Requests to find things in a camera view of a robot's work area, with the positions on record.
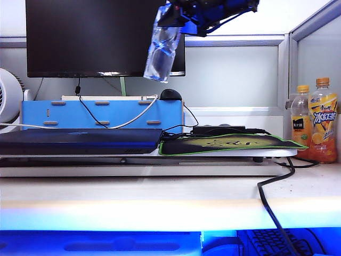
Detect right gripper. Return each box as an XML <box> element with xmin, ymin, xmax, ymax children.
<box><xmin>159</xmin><ymin>0</ymin><xmax>228</xmax><ymax>37</ymax></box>

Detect clear mineral water bottle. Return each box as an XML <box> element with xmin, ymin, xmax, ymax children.
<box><xmin>143</xmin><ymin>4</ymin><xmax>184</xmax><ymax>83</ymax></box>

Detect dark closed laptop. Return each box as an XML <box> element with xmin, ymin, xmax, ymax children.
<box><xmin>0</xmin><ymin>129</ymin><xmax>164</xmax><ymax>156</ymax></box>

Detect white laptop stand board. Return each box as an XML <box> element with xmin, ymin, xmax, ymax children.
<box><xmin>0</xmin><ymin>148</ymin><xmax>298</xmax><ymax>178</ymax></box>

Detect small orange juice bottle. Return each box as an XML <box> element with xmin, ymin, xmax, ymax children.
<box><xmin>290</xmin><ymin>85</ymin><xmax>312</xmax><ymax>153</ymax></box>

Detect large iced tea bottle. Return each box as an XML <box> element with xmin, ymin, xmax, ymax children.
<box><xmin>306</xmin><ymin>77</ymin><xmax>338</xmax><ymax>164</ymax></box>

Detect black computer mouse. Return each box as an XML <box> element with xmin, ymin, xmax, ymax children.
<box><xmin>159</xmin><ymin>89</ymin><xmax>183</xmax><ymax>102</ymax></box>

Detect black computer monitor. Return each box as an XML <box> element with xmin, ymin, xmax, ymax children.
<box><xmin>25</xmin><ymin>0</ymin><xmax>186</xmax><ymax>78</ymax></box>

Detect black power adapter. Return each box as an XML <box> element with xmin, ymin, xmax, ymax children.
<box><xmin>192</xmin><ymin>125</ymin><xmax>246</xmax><ymax>135</ymax></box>

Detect black green-edged mouse pad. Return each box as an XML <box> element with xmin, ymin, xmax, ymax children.
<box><xmin>158</xmin><ymin>133</ymin><xmax>309</xmax><ymax>157</ymax></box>

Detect blue wooden monitor riser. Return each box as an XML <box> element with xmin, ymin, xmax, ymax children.
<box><xmin>21</xmin><ymin>95</ymin><xmax>185</xmax><ymax>134</ymax></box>

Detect white desk fan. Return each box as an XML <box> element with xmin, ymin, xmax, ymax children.
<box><xmin>0</xmin><ymin>68</ymin><xmax>25</xmax><ymax>134</ymax></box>

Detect black keyboard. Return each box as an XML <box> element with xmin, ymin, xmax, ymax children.
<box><xmin>237</xmin><ymin>228</ymin><xmax>328</xmax><ymax>256</ymax></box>

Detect white cable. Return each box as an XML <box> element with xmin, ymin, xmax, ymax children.
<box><xmin>0</xmin><ymin>94</ymin><xmax>159</xmax><ymax>130</ymax></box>

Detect thin black mouse cable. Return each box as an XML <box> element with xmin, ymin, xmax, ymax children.
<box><xmin>161</xmin><ymin>102</ymin><xmax>199</xmax><ymax>141</ymax></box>

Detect thin black monitor cable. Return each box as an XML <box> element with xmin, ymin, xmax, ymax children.
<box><xmin>75</xmin><ymin>77</ymin><xmax>109</xmax><ymax>129</ymax></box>

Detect thick black power cable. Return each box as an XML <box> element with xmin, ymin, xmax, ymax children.
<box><xmin>257</xmin><ymin>156</ymin><xmax>302</xmax><ymax>256</ymax></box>

